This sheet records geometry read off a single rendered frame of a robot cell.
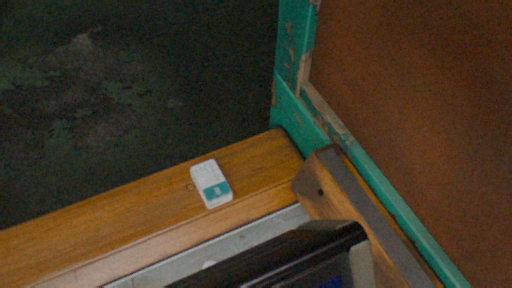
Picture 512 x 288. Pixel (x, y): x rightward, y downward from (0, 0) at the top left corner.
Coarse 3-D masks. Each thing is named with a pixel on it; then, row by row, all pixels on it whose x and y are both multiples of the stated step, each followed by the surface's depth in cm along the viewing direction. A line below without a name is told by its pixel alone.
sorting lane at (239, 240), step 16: (288, 208) 70; (256, 224) 68; (272, 224) 68; (288, 224) 69; (224, 240) 67; (240, 240) 67; (256, 240) 67; (176, 256) 65; (192, 256) 65; (208, 256) 65; (224, 256) 65; (144, 272) 64; (160, 272) 64; (176, 272) 64; (192, 272) 64
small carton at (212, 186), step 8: (192, 168) 68; (200, 168) 68; (208, 168) 68; (216, 168) 68; (192, 176) 69; (200, 176) 67; (208, 176) 67; (216, 176) 67; (200, 184) 67; (208, 184) 67; (216, 184) 67; (224, 184) 67; (200, 192) 67; (208, 192) 66; (216, 192) 66; (224, 192) 66; (232, 192) 66; (208, 200) 65; (216, 200) 66; (224, 200) 67; (208, 208) 66
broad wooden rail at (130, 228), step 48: (240, 144) 73; (288, 144) 74; (144, 192) 68; (192, 192) 68; (240, 192) 68; (288, 192) 70; (0, 240) 63; (48, 240) 63; (96, 240) 63; (144, 240) 64; (192, 240) 66
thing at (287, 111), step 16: (272, 80) 74; (272, 96) 77; (288, 96) 71; (272, 112) 79; (288, 112) 73; (304, 112) 68; (272, 128) 81; (288, 128) 75; (304, 128) 70; (304, 144) 72; (320, 144) 67
